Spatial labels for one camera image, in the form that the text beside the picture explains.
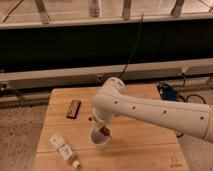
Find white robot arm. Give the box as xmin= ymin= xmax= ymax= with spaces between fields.
xmin=92 ymin=77 xmax=213 ymax=143

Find black hanging cable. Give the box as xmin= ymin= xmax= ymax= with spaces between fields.
xmin=116 ymin=13 xmax=144 ymax=81

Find brown chocolate bar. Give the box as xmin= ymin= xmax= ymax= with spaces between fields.
xmin=66 ymin=100 xmax=81 ymax=119

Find red pepper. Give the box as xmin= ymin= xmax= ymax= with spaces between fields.
xmin=101 ymin=127 xmax=110 ymax=136

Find white ceramic cup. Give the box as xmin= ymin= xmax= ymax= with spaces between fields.
xmin=89 ymin=129 xmax=109 ymax=150

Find white plastic bottle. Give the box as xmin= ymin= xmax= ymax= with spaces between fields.
xmin=49 ymin=134 xmax=80 ymax=169

